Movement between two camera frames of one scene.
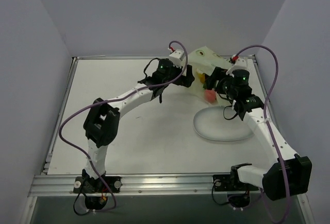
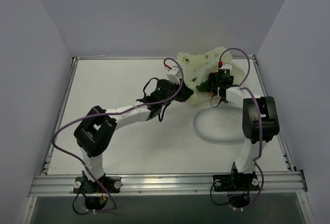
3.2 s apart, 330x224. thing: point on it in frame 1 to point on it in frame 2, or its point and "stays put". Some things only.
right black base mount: (238, 193) stays put
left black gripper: (186, 76) to (185, 93)
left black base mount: (96, 190) stays put
